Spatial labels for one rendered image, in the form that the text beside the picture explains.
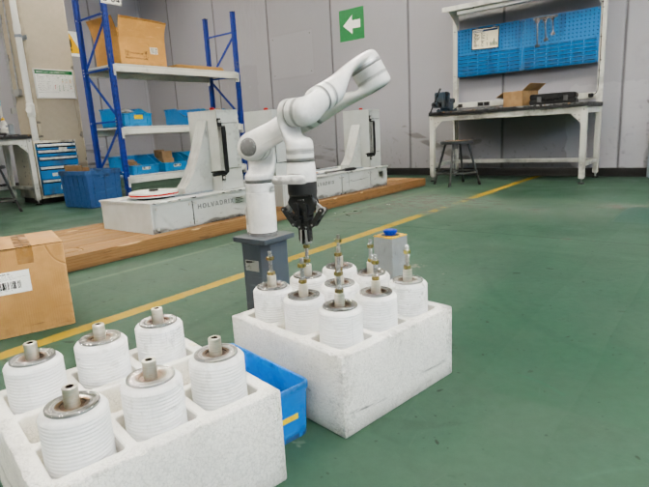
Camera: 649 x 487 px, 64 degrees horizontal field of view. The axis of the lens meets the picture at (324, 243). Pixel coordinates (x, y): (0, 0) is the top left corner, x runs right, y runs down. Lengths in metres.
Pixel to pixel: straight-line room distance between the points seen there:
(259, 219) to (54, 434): 1.00
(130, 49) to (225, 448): 5.77
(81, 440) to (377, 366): 0.59
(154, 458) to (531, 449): 0.69
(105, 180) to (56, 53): 2.41
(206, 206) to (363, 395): 2.45
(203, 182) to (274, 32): 5.08
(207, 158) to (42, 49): 4.26
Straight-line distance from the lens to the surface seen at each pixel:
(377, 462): 1.07
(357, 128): 5.01
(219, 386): 0.91
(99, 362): 1.07
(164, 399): 0.86
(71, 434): 0.83
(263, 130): 1.60
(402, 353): 1.20
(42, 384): 1.05
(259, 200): 1.64
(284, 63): 8.24
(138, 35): 6.52
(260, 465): 0.98
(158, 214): 3.20
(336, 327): 1.09
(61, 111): 7.53
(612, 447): 1.19
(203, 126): 3.65
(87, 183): 5.58
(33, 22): 7.59
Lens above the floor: 0.62
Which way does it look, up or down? 12 degrees down
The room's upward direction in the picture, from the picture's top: 3 degrees counter-clockwise
